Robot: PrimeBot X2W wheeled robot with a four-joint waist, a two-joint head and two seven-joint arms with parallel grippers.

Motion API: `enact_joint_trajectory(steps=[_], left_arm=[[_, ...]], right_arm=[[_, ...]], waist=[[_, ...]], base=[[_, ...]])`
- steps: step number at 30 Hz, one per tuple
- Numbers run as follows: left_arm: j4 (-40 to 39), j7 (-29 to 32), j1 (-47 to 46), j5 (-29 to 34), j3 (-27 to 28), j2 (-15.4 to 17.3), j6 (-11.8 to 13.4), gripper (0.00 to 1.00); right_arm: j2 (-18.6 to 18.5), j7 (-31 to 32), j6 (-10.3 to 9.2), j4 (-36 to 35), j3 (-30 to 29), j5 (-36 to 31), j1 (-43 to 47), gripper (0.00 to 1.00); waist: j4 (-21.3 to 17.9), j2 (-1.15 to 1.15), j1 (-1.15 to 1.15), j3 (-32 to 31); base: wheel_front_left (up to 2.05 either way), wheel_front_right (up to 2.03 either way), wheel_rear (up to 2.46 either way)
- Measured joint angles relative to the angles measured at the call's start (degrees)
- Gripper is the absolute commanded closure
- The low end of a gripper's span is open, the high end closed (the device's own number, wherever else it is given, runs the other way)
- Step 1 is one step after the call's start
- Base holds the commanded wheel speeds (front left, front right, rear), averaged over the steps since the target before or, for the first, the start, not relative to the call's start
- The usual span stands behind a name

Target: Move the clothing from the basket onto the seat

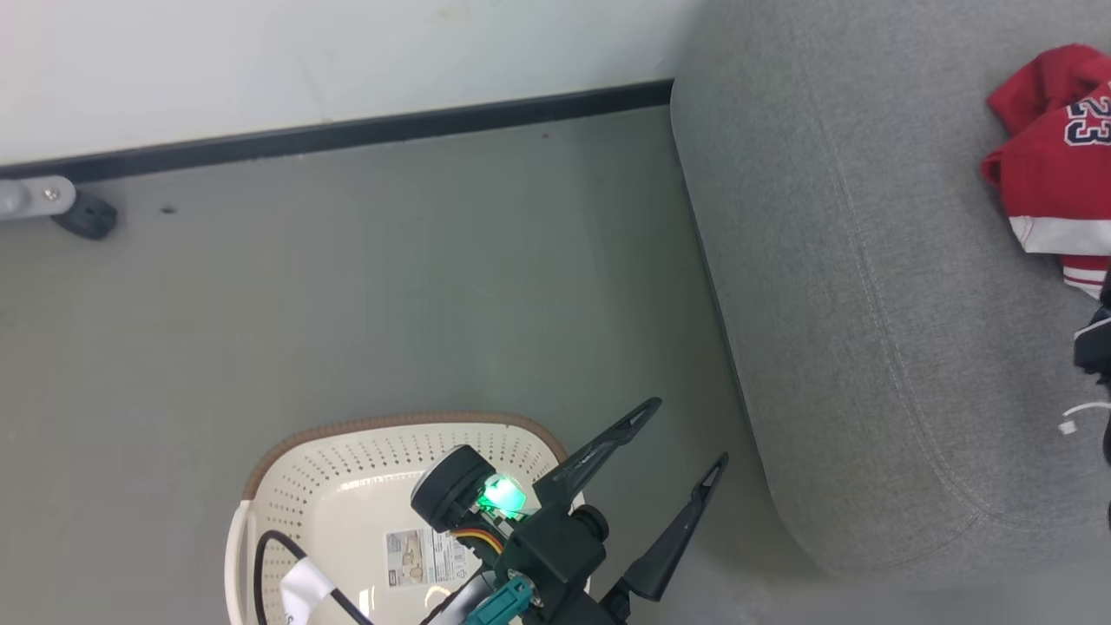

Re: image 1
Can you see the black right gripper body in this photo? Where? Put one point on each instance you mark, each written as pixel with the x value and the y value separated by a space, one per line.
pixel 1095 343

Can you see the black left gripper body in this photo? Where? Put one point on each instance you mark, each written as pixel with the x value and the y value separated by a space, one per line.
pixel 451 490

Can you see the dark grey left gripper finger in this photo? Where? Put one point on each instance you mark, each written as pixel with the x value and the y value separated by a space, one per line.
pixel 599 451
pixel 681 529

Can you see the red basketball jersey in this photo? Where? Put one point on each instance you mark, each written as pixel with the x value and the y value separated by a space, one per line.
pixel 1050 165

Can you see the cream perforated laundry basket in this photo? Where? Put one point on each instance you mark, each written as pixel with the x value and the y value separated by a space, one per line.
pixel 347 495

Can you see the paper label sticker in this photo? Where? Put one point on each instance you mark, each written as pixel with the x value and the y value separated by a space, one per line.
pixel 425 555

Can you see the grey fabric sofa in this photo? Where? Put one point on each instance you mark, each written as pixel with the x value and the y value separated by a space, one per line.
pixel 868 304

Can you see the black rubber foot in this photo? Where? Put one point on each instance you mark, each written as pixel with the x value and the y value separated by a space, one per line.
pixel 87 217

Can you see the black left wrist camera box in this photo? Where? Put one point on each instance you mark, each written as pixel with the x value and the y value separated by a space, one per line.
pixel 555 547

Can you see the grey wall conduit pipe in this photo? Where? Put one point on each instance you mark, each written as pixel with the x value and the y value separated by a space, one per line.
pixel 30 197

